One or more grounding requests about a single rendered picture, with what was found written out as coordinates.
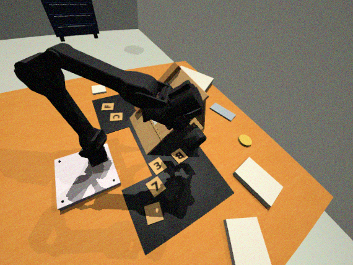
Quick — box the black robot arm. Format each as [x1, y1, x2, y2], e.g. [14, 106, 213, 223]
[14, 43, 204, 167]

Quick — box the yellow round disc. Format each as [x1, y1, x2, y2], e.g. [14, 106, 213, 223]
[238, 134, 252, 147]

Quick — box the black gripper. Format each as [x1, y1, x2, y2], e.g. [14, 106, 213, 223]
[166, 116, 207, 151]

